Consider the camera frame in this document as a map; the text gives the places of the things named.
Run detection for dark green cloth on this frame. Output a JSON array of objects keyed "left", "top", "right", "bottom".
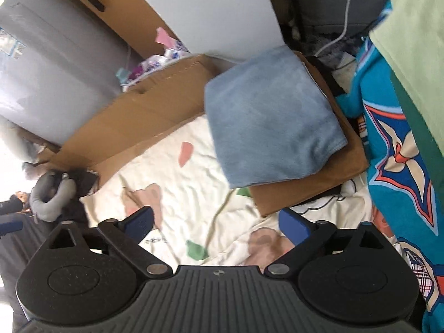
[{"left": 390, "top": 71, "right": 444, "bottom": 195}]

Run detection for brown cardboard sheet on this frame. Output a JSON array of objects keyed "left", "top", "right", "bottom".
[{"left": 43, "top": 0, "right": 240, "bottom": 190}]

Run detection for light blue jeans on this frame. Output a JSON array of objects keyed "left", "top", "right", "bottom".
[{"left": 204, "top": 45, "right": 348, "bottom": 190}]

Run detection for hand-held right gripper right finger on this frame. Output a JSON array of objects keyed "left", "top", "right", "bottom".
[{"left": 264, "top": 207, "right": 389, "bottom": 280}]

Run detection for cream printed bedsheet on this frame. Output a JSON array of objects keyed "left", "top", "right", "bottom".
[{"left": 80, "top": 114, "right": 403, "bottom": 268}]

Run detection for black garment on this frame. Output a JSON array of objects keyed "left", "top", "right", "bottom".
[{"left": 64, "top": 169, "right": 101, "bottom": 196}]

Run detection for pink item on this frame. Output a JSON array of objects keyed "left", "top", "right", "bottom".
[{"left": 155, "top": 27, "right": 172, "bottom": 47}]

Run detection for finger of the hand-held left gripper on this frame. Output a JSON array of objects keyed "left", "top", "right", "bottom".
[
  {"left": 0, "top": 194, "right": 25, "bottom": 217},
  {"left": 0, "top": 221, "right": 24, "bottom": 237}
]

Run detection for grey fabric bag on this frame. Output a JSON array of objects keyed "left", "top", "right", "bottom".
[{"left": 291, "top": 0, "right": 392, "bottom": 37}]

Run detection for grey neck pillow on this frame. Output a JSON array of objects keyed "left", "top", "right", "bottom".
[{"left": 29, "top": 171, "right": 77, "bottom": 223}]

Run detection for purple printed packet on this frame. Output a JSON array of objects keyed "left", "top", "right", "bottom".
[{"left": 120, "top": 40, "right": 191, "bottom": 89}]

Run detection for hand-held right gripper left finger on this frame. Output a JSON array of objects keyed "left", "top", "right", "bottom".
[{"left": 47, "top": 205, "right": 174, "bottom": 280}]

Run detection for teal printed blanket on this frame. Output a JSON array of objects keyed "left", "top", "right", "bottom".
[{"left": 345, "top": 0, "right": 444, "bottom": 333}]

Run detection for light green cloth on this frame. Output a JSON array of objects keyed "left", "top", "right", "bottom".
[{"left": 368, "top": 0, "right": 444, "bottom": 139}]

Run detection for white cable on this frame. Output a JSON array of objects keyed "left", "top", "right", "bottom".
[{"left": 314, "top": 0, "right": 351, "bottom": 58}]

